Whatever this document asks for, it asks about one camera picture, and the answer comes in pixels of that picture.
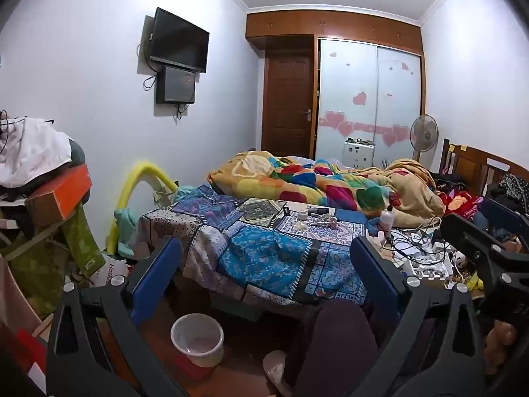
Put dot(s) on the red cloth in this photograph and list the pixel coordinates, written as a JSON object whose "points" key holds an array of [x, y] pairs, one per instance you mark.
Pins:
{"points": [[458, 204]]}

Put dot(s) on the orange cardboard box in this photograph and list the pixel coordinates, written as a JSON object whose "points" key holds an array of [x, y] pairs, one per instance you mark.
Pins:
{"points": [[58, 198]]}

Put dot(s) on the white tape roll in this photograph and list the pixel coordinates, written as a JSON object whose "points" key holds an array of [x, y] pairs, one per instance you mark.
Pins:
{"points": [[303, 214]]}

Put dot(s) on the brown wooden door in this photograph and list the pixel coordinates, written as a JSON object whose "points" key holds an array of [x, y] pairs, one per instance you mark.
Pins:
{"points": [[289, 103]]}

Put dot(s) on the person's right hand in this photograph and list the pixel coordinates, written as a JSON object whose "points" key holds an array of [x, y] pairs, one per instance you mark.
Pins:
{"points": [[501, 341]]}

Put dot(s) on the patchwork printed bedsheet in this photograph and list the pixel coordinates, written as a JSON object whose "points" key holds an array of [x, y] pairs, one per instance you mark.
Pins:
{"points": [[256, 252]]}

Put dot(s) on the colourful heart blanket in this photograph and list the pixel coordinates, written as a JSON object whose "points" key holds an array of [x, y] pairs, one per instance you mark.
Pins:
{"points": [[330, 186]]}

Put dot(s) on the frosted wardrobe sliding door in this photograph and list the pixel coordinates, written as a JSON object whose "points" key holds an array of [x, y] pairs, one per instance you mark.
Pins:
{"points": [[347, 87], [399, 95]]}

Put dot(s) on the white blue tube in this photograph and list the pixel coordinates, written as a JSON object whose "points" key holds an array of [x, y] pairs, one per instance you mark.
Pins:
{"points": [[324, 223]]}

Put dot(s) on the teal plastic frame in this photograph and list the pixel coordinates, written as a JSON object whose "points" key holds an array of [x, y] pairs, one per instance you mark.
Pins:
{"points": [[125, 231]]}

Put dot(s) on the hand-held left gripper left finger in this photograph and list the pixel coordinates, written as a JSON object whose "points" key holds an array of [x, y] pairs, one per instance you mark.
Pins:
{"points": [[155, 275]]}

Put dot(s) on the white cloth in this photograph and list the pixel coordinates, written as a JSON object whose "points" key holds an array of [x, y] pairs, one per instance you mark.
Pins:
{"points": [[29, 149]]}

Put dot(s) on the white power strip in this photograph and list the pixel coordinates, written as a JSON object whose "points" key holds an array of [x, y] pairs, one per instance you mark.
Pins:
{"points": [[430, 271]]}

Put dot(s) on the small black box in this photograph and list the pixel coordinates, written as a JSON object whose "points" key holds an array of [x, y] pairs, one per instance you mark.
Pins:
{"points": [[286, 211]]}

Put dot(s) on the wooden overhead cabinet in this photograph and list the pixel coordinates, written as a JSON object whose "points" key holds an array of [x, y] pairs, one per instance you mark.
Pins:
{"points": [[330, 22]]}

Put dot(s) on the pink heart stickers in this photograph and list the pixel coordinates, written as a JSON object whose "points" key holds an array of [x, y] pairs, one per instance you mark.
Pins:
{"points": [[334, 119]]}

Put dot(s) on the white electrical box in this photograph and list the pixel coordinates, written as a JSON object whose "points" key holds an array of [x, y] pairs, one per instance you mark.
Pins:
{"points": [[357, 156]]}

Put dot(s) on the pale slipper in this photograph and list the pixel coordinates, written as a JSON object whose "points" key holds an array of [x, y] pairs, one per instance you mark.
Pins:
{"points": [[275, 369]]}

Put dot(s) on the white plastic bucket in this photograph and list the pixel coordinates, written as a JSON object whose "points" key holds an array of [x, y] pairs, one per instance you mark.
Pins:
{"points": [[198, 352]]}

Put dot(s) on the white standing fan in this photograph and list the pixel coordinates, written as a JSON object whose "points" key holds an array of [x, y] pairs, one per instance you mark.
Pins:
{"points": [[423, 132]]}

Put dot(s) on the black purple spray bottle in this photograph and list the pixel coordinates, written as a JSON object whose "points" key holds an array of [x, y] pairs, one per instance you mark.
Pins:
{"points": [[318, 211]]}

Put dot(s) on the black patterned cloth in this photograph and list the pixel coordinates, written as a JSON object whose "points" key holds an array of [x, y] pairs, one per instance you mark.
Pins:
{"points": [[516, 188]]}

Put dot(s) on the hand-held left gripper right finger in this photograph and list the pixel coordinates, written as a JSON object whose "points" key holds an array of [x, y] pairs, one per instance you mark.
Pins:
{"points": [[378, 275]]}

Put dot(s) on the small black wall monitor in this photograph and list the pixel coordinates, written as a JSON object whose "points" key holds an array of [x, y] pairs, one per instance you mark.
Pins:
{"points": [[175, 84]]}

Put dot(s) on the wooden bed headboard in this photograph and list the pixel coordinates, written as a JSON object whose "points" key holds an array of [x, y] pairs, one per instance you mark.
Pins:
{"points": [[475, 165]]}

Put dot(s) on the person's dark trouser leg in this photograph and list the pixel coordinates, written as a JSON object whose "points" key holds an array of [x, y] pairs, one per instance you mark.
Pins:
{"points": [[330, 347]]}

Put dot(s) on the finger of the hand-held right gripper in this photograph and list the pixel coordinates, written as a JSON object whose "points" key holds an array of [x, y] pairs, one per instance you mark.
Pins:
{"points": [[502, 215], [469, 233]]}

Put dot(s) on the green patterned bag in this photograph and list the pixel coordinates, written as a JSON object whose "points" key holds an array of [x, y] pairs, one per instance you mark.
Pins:
{"points": [[80, 242]]}

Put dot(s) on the white squeeze bottle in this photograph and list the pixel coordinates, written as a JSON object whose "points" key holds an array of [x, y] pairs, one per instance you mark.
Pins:
{"points": [[386, 220]]}

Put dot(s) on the black wall television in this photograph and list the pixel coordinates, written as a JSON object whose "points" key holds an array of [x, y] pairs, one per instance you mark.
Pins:
{"points": [[177, 41]]}

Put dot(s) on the yellow foam tube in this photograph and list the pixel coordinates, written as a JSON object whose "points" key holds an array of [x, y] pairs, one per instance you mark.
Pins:
{"points": [[124, 196]]}

